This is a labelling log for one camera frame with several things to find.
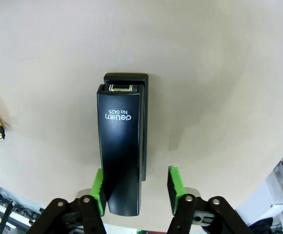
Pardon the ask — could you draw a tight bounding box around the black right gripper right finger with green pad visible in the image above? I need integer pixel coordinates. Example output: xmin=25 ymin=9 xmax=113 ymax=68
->
xmin=167 ymin=165 xmax=254 ymax=234

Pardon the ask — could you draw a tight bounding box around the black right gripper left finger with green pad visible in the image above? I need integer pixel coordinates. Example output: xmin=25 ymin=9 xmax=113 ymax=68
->
xmin=29 ymin=168 xmax=107 ymax=234

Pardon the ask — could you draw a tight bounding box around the black deli stapler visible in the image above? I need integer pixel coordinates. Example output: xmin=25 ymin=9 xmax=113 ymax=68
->
xmin=97 ymin=72 xmax=150 ymax=217

